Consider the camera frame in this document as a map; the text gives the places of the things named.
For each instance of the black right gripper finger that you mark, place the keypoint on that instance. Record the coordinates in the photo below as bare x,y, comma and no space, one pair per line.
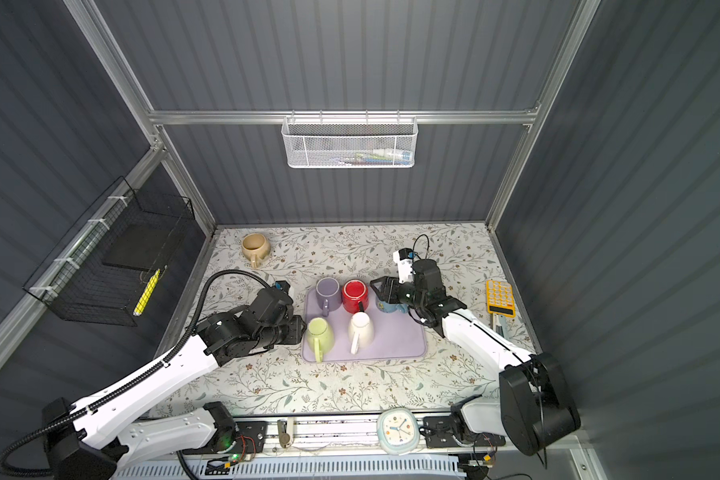
381,301
380,284

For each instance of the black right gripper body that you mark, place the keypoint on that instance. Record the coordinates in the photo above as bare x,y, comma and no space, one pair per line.
407,294

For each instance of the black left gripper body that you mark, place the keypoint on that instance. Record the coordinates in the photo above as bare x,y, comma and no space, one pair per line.
289,331

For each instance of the light green mug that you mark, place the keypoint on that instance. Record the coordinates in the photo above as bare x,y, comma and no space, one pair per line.
319,338

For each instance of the beige speckled mug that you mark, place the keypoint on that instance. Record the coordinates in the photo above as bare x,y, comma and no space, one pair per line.
256,247

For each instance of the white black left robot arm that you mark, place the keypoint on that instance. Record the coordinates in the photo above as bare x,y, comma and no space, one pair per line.
103,433

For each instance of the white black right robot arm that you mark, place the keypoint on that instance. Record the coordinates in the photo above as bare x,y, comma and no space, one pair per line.
535,407

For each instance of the blue polka dot mug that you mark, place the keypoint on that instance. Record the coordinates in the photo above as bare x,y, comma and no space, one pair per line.
390,308

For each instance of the red mug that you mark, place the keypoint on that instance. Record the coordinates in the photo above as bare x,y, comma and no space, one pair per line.
355,296

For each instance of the white mug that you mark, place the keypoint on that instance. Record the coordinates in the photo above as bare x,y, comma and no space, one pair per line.
360,332

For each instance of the purple mug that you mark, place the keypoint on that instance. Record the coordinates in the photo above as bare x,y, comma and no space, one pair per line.
328,293

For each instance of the lavender plastic tray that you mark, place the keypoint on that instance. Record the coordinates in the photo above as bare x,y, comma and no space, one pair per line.
394,336

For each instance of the yellow calculator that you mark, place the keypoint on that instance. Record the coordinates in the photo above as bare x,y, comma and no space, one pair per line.
500,298

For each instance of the small white clock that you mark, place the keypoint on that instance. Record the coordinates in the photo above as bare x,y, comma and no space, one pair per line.
398,431

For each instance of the yellow marker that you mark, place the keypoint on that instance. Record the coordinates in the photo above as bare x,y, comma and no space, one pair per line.
147,293

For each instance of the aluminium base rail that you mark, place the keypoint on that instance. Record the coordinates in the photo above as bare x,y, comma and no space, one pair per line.
343,428

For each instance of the white wire basket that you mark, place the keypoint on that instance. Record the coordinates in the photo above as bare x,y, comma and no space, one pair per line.
350,142

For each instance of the black wire basket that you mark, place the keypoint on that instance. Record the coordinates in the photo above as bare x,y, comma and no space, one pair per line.
99,276

